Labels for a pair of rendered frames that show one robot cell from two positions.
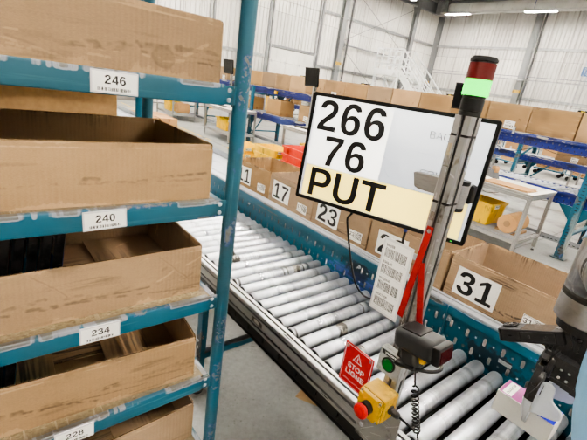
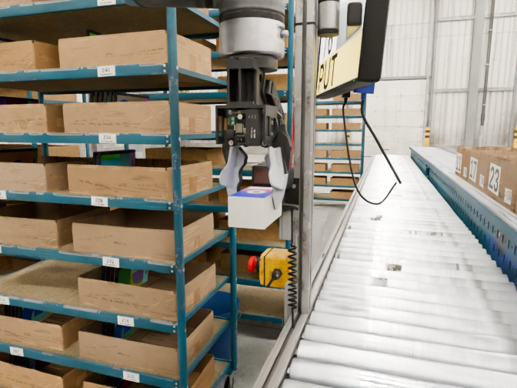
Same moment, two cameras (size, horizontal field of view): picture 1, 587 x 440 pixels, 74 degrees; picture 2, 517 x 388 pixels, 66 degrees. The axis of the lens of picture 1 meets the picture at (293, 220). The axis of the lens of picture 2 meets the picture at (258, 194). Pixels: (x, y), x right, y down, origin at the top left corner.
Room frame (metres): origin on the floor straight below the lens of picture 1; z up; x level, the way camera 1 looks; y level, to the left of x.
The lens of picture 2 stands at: (0.31, -1.01, 1.16)
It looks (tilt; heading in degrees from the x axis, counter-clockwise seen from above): 9 degrees down; 59
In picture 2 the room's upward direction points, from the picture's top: straight up
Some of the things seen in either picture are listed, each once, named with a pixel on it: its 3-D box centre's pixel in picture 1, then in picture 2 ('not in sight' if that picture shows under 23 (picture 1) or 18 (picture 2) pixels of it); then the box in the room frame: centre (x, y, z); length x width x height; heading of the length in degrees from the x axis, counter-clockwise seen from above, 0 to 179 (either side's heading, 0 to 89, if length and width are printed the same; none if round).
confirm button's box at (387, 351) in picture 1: (391, 362); (287, 222); (0.81, -0.29, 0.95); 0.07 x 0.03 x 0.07; 41
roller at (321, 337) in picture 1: (349, 326); (414, 274); (1.29, -0.28, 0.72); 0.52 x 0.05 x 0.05; 131
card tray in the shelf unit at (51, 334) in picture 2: not in sight; (51, 313); (0.36, 0.78, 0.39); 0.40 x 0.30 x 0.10; 132
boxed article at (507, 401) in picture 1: (526, 409); (256, 205); (0.61, -0.49, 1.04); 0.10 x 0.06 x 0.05; 42
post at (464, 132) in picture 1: (414, 305); (301, 152); (0.83, -0.32, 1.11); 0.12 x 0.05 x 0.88; 41
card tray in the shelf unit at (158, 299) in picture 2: not in sight; (150, 282); (0.68, 0.41, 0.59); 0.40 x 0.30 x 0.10; 129
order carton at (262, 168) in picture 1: (270, 176); (491, 164); (2.51, 0.20, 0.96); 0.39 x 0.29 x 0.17; 42
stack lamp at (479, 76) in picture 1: (479, 79); not in sight; (0.83, -0.32, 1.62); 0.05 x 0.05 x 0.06
